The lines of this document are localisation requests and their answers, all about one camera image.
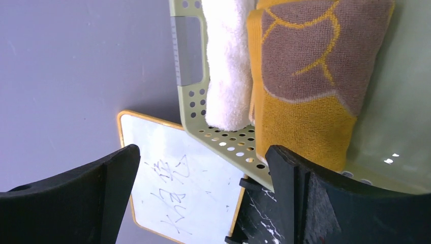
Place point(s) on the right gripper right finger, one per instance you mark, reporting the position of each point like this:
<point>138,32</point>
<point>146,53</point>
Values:
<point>317,205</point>

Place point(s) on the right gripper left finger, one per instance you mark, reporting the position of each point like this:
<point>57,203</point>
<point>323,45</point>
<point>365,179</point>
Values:
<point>83,205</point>

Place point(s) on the green plastic basket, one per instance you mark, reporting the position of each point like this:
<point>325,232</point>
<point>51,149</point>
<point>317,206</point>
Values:
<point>390,148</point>

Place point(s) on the white towel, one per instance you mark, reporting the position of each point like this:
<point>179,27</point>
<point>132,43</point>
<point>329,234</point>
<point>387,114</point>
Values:
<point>230,78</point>

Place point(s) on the yellow bear towel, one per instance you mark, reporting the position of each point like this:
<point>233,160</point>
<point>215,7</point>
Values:
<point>311,65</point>

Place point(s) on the small whiteboard orange frame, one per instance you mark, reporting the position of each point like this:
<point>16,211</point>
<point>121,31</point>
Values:
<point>182,191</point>

